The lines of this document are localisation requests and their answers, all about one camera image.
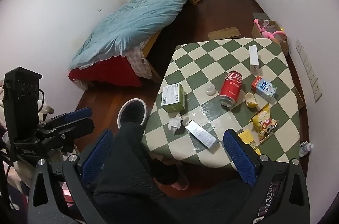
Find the pink slipper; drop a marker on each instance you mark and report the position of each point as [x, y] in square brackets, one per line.
[181, 183]

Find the yellow snack bag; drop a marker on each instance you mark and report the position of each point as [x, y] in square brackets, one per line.
[264, 124]

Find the long white box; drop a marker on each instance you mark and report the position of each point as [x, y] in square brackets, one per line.
[254, 59]

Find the flat cardboard piece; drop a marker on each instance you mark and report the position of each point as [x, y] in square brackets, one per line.
[223, 33]

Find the crumpled white tissue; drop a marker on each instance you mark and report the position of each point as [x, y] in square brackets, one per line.
[176, 122]

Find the clear plastic bottle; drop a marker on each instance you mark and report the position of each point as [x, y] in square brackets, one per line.
[306, 149]

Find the silver flat box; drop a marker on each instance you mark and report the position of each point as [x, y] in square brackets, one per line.
[202, 135]

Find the green checkered tablecloth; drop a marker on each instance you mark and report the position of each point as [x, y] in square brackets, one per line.
[212, 59]

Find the pink plush toy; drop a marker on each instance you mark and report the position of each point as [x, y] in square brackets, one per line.
[264, 33]

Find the white wall socket panel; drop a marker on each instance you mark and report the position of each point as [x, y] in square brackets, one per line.
[309, 72]

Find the red bed sheet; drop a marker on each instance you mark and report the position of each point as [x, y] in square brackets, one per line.
[106, 72]

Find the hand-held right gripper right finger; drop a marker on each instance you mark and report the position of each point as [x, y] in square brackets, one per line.
[238, 157]

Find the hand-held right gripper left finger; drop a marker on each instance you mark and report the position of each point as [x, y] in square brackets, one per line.
[96, 157]

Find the light blue blanket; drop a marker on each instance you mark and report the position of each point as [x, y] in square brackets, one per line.
[132, 22]

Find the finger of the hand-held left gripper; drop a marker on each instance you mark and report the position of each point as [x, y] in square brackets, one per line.
[74, 130]
[76, 114]

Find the person's black trouser leg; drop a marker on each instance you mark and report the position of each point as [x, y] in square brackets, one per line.
[132, 173]

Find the clear plastic cup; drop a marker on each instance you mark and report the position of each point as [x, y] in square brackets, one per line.
[211, 89]

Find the open cardboard box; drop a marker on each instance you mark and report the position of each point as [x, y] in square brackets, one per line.
[283, 46]

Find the yellow paper card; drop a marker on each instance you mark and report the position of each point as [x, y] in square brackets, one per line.
[246, 137]

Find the patterned bed sheet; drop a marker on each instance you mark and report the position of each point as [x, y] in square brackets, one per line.
[139, 62]

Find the small milk carton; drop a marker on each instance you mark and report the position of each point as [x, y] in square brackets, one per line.
[264, 88]

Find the white trash bin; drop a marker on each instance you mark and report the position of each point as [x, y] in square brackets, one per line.
[124, 110]

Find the red soda can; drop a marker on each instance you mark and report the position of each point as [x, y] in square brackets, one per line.
[231, 87]

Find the green cardboard box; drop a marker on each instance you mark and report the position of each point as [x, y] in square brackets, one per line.
[173, 96]

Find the yellow fruit peel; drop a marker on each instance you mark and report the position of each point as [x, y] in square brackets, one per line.
[251, 100]

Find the wooden bed frame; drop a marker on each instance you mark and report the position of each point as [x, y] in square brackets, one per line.
[151, 41]

